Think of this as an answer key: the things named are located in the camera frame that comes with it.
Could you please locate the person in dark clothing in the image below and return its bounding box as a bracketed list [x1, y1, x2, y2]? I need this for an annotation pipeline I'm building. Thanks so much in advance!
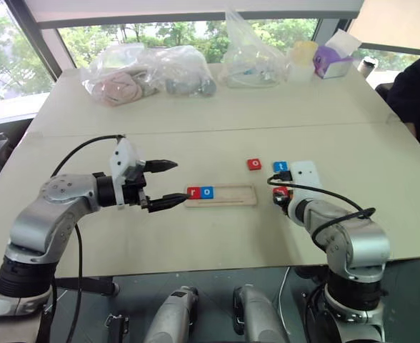
[386, 44, 420, 144]

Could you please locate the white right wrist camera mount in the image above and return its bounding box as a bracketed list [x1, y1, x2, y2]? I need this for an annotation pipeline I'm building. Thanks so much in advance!
[287, 160, 322, 219]

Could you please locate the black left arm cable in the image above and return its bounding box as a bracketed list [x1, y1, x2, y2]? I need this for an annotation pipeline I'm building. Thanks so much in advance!
[51, 134, 126, 343]

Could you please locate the white cup with dark lid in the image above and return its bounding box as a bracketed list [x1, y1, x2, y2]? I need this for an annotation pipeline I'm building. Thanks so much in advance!
[360, 56, 379, 78]

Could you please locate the plastic bag with grey items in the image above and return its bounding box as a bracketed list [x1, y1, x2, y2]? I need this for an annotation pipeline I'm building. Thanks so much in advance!
[155, 45, 218, 98]

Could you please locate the wooden letter tray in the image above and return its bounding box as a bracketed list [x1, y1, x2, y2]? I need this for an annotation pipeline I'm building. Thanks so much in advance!
[184, 183, 259, 209]

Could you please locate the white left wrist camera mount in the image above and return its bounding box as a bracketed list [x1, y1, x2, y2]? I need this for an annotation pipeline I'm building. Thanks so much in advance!
[109, 138, 142, 209]

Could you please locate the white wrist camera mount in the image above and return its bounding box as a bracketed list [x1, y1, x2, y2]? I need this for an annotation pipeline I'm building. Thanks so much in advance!
[109, 138, 142, 209]
[287, 160, 322, 219]

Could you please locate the tall clear plastic bag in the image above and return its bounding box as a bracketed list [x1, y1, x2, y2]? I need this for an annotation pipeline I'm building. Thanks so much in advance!
[218, 9, 290, 89]

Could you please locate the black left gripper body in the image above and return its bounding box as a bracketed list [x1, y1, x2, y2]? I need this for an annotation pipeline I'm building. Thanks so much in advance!
[122, 160, 151, 212]

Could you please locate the yellow-lidded plastic container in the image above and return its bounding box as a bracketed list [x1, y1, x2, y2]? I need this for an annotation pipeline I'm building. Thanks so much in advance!
[287, 39, 319, 84]

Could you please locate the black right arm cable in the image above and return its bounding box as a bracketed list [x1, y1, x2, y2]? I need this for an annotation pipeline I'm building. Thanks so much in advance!
[266, 170, 377, 252]

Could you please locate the black metal bracket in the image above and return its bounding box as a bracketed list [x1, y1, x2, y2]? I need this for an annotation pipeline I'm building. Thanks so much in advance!
[104, 314, 131, 343]

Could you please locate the plastic bag with pink items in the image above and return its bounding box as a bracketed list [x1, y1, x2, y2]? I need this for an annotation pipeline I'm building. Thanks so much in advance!
[80, 43, 161, 107]

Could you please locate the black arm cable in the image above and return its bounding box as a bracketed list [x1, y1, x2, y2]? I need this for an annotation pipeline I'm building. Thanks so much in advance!
[266, 170, 377, 252]
[51, 134, 126, 343]

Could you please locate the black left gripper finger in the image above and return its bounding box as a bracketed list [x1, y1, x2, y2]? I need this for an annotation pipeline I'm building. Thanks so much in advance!
[144, 159, 179, 175]
[146, 192, 194, 214]

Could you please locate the thin white cable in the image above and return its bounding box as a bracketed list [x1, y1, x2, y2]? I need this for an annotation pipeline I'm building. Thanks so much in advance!
[276, 267, 291, 323]

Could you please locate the silver rounded robot leg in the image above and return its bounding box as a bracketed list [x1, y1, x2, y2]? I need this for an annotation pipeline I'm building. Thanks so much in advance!
[231, 284, 290, 343]
[142, 285, 200, 343]

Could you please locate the purple tissue box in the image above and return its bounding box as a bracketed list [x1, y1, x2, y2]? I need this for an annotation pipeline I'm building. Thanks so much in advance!
[313, 29, 362, 80]

